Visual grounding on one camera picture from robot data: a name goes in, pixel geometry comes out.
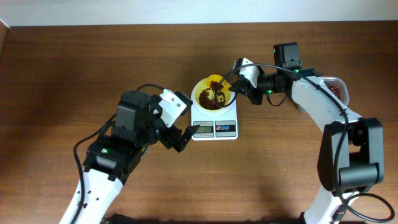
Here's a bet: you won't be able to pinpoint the orange plastic scoop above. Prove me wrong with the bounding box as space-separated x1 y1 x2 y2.
206 74 231 91

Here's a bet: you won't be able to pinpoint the adzuki beans in bowl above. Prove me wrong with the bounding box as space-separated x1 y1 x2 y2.
198 88 226 110

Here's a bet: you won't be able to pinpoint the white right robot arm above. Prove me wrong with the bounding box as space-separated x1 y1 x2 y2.
230 42 395 223

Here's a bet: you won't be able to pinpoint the adzuki beans in scoop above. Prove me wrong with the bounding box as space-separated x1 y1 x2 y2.
210 81 219 91

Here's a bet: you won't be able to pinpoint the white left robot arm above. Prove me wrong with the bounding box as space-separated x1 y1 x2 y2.
60 89 199 223

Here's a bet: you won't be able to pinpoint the red adzuki beans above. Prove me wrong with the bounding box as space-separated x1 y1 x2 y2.
326 84 341 100

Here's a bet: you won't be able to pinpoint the white digital kitchen scale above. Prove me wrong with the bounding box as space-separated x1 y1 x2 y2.
191 78 238 141

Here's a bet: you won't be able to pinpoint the clear plastic container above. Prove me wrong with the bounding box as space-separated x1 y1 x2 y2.
297 76 350 113

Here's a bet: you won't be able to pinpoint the yellow plastic bowl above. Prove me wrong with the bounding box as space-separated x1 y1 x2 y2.
194 74 231 111

